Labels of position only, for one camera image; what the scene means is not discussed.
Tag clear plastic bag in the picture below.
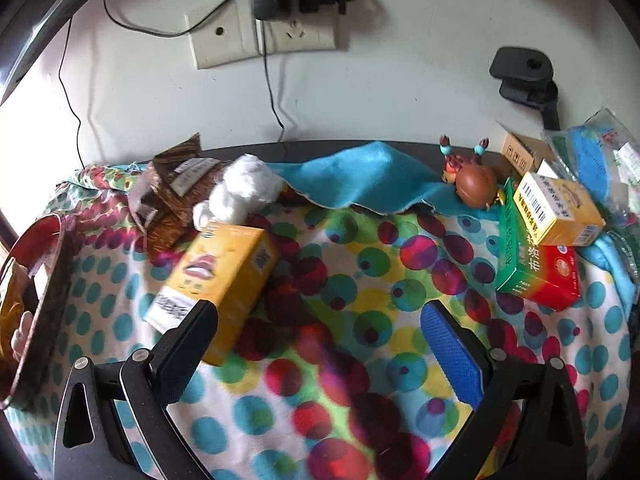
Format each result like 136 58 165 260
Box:
540 107 640 282

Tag teal cloth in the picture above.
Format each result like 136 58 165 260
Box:
264 140 495 214

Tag thin black adapter cable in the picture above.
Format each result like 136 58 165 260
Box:
262 19 287 159

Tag brown patterned pouch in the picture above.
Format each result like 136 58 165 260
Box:
144 199 203 252

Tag small yellow medicine box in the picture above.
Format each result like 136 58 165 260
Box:
512 172 606 247

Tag small cardboard box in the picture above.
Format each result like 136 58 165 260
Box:
497 120 554 174

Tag thin black television cable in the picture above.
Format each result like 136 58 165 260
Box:
58 24 84 169

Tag black cable to adapter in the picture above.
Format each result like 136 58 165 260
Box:
102 0 257 37

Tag brown crab toy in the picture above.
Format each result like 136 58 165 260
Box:
438 135 506 210

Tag green and red box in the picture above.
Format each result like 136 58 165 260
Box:
495 177 582 311

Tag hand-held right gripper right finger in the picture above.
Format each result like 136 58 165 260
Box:
421 301 586 480

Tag black television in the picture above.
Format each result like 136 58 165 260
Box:
0 0 112 106

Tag yellow box with lips print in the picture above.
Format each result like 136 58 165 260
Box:
143 220 280 367

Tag yellow snack packet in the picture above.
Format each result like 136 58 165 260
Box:
0 259 40 363

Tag fluffy white knotted cloth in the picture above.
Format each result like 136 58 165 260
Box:
192 153 285 234

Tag brown labelled snack packet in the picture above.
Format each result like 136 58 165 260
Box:
127 132 236 211

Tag white wall antenna plate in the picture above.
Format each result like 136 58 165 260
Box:
184 0 262 70

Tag round red tray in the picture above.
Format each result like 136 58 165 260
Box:
0 212 77 411

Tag white wall power socket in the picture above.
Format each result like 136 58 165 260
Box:
257 7 339 55

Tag polka dot blanket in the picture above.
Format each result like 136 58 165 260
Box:
0 160 640 480

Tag black clamp mount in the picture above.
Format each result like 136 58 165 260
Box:
488 46 562 130

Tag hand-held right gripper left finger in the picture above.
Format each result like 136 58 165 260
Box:
52 300 219 480

